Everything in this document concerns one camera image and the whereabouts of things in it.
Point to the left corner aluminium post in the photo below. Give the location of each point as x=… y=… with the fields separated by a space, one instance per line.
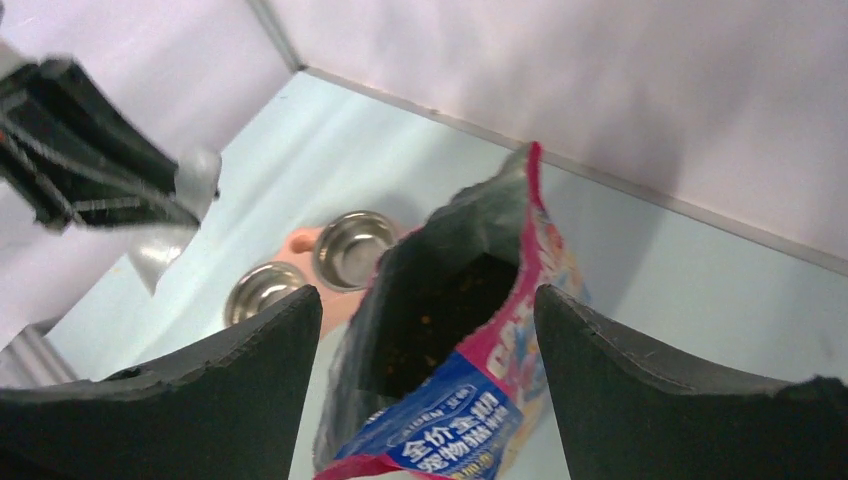
x=269 y=19

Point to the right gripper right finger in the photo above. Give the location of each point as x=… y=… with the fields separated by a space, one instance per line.
x=629 y=406

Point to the pink double bowl feeder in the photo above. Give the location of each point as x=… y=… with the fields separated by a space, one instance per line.
x=338 y=307

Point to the pink pet food bag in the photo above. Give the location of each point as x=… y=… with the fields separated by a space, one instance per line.
x=439 y=372

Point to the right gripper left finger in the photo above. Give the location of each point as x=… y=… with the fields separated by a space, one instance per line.
x=225 y=407

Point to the clear plastic scoop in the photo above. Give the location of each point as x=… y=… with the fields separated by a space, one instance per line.
x=158 y=245

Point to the far steel bowl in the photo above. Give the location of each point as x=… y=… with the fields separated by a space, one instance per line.
x=346 y=250

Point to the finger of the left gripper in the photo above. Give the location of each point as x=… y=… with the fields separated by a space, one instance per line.
x=69 y=153

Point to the steel bowl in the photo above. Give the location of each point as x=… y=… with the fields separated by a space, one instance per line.
x=346 y=250
x=260 y=288

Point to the near steel bowl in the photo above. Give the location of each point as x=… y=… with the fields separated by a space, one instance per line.
x=260 y=288

